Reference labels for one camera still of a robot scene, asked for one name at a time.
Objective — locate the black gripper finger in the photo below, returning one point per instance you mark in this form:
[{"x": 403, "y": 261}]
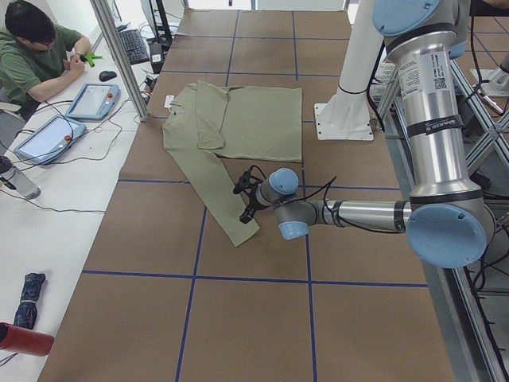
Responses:
[{"x": 247, "y": 215}]

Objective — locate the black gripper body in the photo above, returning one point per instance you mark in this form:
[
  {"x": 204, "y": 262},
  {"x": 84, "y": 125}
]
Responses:
[{"x": 252, "y": 203}]

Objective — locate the olive green long-sleeve shirt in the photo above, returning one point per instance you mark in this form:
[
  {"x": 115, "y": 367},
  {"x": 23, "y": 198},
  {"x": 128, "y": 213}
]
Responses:
[{"x": 208, "y": 123}]

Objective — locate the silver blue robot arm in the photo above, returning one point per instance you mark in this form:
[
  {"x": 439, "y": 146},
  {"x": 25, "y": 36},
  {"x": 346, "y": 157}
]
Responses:
[{"x": 445, "y": 219}]

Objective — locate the white paper garment tag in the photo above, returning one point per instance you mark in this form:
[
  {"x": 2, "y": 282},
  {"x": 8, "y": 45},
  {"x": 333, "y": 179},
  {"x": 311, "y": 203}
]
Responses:
[{"x": 168, "y": 101}]

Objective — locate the upper teach pendant tablet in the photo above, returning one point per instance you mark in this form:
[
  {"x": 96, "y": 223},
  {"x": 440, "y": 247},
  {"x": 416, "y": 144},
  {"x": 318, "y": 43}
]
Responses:
[{"x": 93, "y": 102}]

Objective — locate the teach pendant tablet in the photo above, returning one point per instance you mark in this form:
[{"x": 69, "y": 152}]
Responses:
[
  {"x": 93, "y": 102},
  {"x": 50, "y": 141}
]

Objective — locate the black computer mouse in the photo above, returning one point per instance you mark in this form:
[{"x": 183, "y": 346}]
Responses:
[{"x": 106, "y": 75}]

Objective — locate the black computer keyboard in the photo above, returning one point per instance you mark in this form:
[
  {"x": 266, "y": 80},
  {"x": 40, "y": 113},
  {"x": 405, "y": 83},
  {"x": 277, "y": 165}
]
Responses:
[{"x": 134, "y": 46}]

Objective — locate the lower teach pendant tablet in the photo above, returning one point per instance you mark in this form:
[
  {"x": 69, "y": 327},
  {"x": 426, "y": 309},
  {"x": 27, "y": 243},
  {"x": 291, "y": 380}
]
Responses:
[{"x": 50, "y": 141}]

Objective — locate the clear grey water bottle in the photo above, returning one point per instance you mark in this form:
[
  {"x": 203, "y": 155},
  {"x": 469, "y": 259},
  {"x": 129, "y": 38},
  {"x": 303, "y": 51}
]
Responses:
[{"x": 14, "y": 179}]

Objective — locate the folded navy umbrella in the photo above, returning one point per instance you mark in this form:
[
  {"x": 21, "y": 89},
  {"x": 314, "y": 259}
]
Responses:
[{"x": 26, "y": 313}]

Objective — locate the person in green shirt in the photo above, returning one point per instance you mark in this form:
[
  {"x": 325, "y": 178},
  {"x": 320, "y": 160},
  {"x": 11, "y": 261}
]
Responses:
[{"x": 39, "y": 58}]

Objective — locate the red metal bottle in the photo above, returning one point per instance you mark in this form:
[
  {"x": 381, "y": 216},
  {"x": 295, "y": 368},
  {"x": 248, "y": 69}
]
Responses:
[{"x": 17, "y": 339}]

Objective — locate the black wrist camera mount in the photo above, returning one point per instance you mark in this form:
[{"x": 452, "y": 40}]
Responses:
[{"x": 248, "y": 181}]

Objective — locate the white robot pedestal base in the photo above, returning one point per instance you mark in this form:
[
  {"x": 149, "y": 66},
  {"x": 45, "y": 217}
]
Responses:
[{"x": 346, "y": 115}]

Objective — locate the aluminium frame post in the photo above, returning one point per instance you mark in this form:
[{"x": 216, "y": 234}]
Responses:
[{"x": 111, "y": 35}]

